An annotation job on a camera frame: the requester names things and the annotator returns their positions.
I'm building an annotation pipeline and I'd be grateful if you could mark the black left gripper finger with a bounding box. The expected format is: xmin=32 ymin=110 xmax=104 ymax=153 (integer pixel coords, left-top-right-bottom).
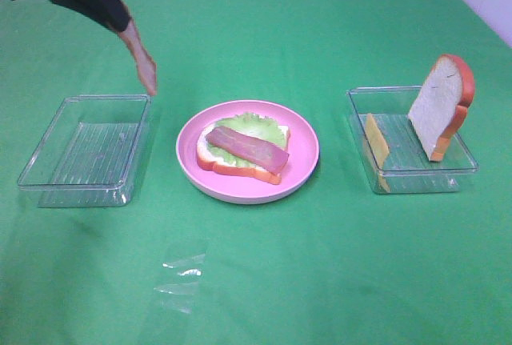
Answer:
xmin=49 ymin=0 xmax=131 ymax=32

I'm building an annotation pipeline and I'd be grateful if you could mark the curved bacon strip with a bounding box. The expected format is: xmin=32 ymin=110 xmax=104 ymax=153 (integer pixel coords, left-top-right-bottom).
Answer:
xmin=118 ymin=19 xmax=158 ymax=96

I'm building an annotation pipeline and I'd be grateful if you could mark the bread slice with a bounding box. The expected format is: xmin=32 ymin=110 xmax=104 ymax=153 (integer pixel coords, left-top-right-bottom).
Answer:
xmin=196 ymin=122 xmax=282 ymax=185
xmin=408 ymin=54 xmax=475 ymax=162

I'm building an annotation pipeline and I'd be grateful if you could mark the green lettuce leaf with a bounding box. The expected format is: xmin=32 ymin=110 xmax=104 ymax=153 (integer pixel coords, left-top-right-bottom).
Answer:
xmin=207 ymin=112 xmax=290 ymax=168

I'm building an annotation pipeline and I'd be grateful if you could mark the straight ham strip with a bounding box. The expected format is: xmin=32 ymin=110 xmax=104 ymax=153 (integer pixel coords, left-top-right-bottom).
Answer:
xmin=206 ymin=126 xmax=289 ymax=174

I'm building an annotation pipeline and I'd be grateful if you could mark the left clear plastic container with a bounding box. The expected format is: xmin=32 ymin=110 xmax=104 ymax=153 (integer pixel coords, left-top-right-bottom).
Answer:
xmin=17 ymin=94 xmax=151 ymax=208

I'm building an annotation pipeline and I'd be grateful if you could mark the clear plastic container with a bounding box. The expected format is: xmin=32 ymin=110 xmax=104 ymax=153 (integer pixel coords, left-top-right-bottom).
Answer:
xmin=346 ymin=86 xmax=478 ymax=195
xmin=17 ymin=94 xmax=151 ymax=208

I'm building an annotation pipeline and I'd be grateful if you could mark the pink round plate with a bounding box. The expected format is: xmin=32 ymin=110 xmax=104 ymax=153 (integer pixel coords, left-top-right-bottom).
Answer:
xmin=176 ymin=100 xmax=320 ymax=204

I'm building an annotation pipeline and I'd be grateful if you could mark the clear plastic film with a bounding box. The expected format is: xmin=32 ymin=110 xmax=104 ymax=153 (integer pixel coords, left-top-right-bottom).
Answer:
xmin=153 ymin=239 xmax=208 ymax=315

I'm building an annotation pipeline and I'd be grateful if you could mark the yellow cheese slice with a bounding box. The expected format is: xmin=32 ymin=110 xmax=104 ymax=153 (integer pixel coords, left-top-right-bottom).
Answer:
xmin=364 ymin=113 xmax=390 ymax=194

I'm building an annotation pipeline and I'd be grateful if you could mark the right clear plastic container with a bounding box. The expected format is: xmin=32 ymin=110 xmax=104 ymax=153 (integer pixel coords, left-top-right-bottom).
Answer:
xmin=346 ymin=86 xmax=478 ymax=195

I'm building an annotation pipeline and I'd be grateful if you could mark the green tablecloth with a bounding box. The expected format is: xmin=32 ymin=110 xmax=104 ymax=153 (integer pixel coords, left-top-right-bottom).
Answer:
xmin=1 ymin=0 xmax=511 ymax=344

